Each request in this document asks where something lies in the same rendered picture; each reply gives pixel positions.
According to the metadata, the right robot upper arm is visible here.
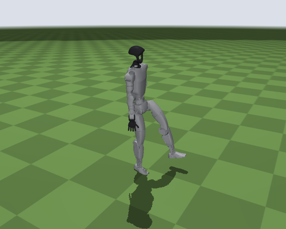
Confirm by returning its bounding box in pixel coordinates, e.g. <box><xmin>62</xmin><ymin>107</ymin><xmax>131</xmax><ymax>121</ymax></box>
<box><xmin>125</xmin><ymin>71</ymin><xmax>136</xmax><ymax>100</ymax></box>

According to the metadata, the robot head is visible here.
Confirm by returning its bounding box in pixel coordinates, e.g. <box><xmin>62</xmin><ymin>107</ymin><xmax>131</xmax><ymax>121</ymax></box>
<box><xmin>128</xmin><ymin>46</ymin><xmax>145</xmax><ymax>68</ymax></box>

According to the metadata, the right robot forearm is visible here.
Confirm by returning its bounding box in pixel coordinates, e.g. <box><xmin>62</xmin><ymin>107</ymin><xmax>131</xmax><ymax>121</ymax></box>
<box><xmin>127</xmin><ymin>95</ymin><xmax>135</xmax><ymax>120</ymax></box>

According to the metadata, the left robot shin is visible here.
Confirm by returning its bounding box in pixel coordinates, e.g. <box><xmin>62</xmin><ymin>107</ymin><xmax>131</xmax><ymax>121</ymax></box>
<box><xmin>162</xmin><ymin>128</ymin><xmax>176</xmax><ymax>155</ymax></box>

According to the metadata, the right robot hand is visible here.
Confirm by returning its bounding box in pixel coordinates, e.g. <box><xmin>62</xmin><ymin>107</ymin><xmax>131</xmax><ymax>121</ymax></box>
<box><xmin>128</xmin><ymin>115</ymin><xmax>139</xmax><ymax>131</ymax></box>

